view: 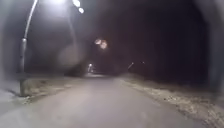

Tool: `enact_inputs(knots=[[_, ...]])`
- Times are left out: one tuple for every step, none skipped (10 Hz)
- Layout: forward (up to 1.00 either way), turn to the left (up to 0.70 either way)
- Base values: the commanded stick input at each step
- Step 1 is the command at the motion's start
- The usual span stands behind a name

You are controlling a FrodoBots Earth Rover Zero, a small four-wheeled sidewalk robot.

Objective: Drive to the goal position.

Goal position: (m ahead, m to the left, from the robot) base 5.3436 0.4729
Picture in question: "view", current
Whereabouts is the grey asphalt path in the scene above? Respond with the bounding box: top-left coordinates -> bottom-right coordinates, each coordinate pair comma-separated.
0,76 -> 208,128

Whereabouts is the dry grass verge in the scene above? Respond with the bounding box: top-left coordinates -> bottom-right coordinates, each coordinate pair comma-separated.
116,73 -> 224,128
20,75 -> 88,101

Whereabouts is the street lamp pole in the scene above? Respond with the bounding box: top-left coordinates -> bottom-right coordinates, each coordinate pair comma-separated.
18,0 -> 39,98

